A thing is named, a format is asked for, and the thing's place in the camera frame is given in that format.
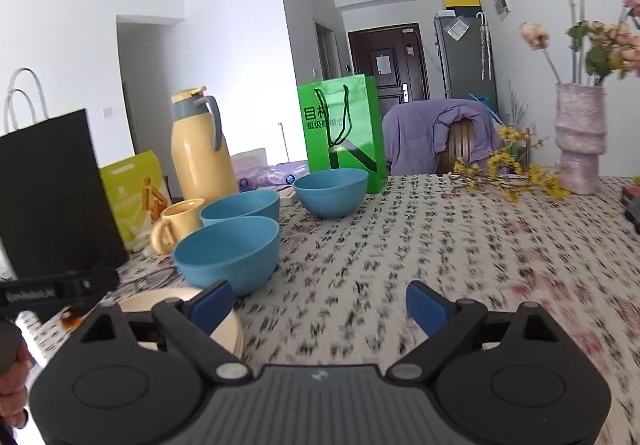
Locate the pink textured vase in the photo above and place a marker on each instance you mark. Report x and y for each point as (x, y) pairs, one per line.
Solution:
(580, 140)

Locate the grey interior door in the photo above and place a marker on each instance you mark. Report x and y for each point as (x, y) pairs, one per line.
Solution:
(327, 50)

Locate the white plastic wrapper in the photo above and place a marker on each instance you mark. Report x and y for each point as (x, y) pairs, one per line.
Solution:
(147, 242)

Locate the white plastic package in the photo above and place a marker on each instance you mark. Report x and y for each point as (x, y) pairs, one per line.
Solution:
(249, 159)

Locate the clear plastic sleeve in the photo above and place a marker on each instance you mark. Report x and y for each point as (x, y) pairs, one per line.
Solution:
(457, 29)

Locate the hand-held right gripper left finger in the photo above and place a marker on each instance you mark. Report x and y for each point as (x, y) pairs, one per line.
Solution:
(215, 307)

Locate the yellow and black box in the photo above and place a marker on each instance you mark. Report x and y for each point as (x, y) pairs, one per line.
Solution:
(462, 2)

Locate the blue bowl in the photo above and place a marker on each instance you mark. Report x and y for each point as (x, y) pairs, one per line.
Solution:
(240, 211)
(225, 260)
(330, 197)

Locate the wooden chair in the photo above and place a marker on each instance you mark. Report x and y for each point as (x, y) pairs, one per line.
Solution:
(457, 145)

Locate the purple plastic packet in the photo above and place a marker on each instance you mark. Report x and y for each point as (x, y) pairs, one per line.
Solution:
(270, 175)

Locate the black paper bag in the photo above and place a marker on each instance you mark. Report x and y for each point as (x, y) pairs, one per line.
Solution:
(55, 195)

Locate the teal plastic bag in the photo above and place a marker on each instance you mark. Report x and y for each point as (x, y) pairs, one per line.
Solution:
(485, 109)

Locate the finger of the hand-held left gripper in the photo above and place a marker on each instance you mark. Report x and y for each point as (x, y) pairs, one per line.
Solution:
(90, 282)

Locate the white flat box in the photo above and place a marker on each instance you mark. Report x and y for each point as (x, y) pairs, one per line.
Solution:
(288, 196)

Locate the purple jacket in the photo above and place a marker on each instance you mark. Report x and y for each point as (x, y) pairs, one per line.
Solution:
(415, 135)

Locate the green paper bag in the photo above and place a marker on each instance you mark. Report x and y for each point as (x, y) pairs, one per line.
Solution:
(350, 125)

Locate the dark eyeglasses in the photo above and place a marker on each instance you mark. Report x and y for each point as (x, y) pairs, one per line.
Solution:
(150, 276)

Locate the white folded umbrella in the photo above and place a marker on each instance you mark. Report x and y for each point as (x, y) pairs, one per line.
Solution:
(483, 45)

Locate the calligraphy printed tablecloth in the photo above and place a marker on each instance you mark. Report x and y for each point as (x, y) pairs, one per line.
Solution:
(400, 245)

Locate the yellow flower branch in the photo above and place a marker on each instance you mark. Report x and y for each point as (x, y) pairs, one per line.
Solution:
(500, 165)

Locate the yellow snack box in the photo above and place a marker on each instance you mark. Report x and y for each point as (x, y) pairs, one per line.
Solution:
(127, 195)

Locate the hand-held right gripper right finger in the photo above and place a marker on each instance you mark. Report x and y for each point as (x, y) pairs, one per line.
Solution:
(427, 307)

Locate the grey refrigerator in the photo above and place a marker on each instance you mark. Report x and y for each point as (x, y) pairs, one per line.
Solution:
(465, 70)

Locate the person's left hand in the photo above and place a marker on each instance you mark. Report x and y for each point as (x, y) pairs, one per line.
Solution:
(15, 402)

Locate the yellow thermos jug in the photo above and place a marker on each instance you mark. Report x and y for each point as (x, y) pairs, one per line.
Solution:
(200, 160)

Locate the yellow mug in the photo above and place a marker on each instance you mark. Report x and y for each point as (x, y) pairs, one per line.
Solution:
(182, 225)

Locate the white paper notice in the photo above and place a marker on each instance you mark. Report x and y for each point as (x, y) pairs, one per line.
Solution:
(383, 64)

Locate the grey dried grass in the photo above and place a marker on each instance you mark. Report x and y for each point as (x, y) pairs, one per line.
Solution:
(517, 105)

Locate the dark entrance door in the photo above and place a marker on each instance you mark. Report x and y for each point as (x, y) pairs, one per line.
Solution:
(390, 87)

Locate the red flat box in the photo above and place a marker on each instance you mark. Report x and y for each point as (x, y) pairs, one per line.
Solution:
(632, 191)

